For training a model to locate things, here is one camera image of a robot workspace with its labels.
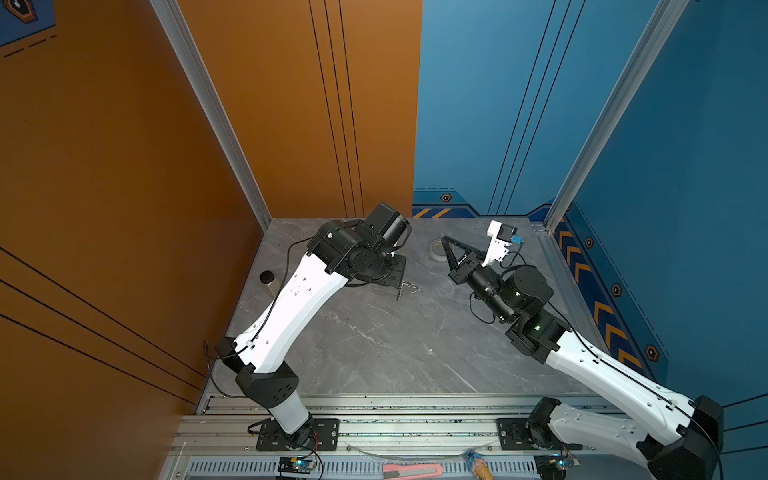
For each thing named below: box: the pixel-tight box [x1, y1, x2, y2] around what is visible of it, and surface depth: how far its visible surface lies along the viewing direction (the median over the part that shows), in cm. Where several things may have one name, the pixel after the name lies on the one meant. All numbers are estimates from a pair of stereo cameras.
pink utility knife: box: [383, 463, 443, 480], surface depth 70 cm
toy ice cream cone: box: [466, 450, 495, 480], surface depth 69 cm
